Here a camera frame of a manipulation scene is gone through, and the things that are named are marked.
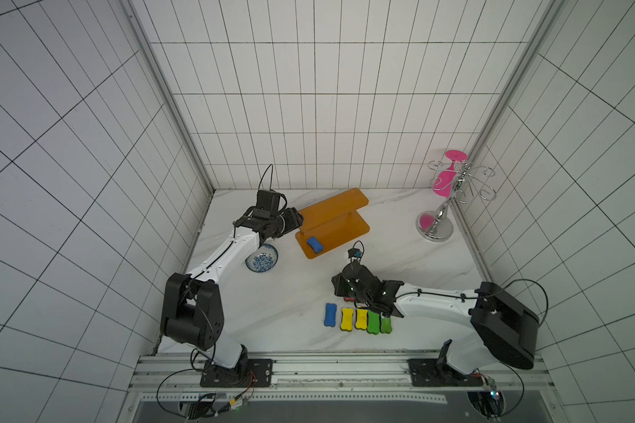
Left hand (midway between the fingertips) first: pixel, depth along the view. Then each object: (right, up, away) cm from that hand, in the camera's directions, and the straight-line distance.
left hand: (295, 224), depth 88 cm
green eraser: (+25, -31, -7) cm, 40 cm away
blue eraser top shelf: (+12, -29, -5) cm, 32 cm away
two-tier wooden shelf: (+13, 0, +6) cm, 14 cm away
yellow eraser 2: (+22, -30, -6) cm, 37 cm away
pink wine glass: (+49, +13, -3) cm, 51 cm away
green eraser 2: (+29, -31, -7) cm, 43 cm away
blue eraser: (+6, -8, +11) cm, 15 cm away
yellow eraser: (+17, -30, -6) cm, 35 cm away
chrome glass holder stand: (+54, +14, -1) cm, 56 cm away
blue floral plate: (-13, -14, +8) cm, 20 cm away
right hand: (+10, -19, -3) cm, 22 cm away
